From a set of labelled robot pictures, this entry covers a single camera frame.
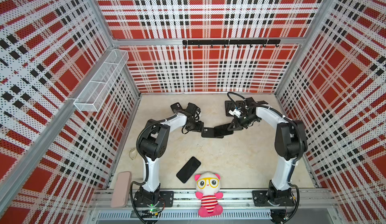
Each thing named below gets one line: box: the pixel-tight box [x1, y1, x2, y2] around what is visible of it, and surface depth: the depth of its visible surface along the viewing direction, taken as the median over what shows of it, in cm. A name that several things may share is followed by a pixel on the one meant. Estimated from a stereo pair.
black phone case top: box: [170, 101, 183, 114], surface depth 117 cm
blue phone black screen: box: [175, 156, 202, 184], surface depth 85 cm
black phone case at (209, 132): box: [201, 127, 224, 139], surface depth 100 cm
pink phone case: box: [110, 171, 133, 208], surface depth 76 cm
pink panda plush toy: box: [194, 171, 224, 218], surface depth 72 cm
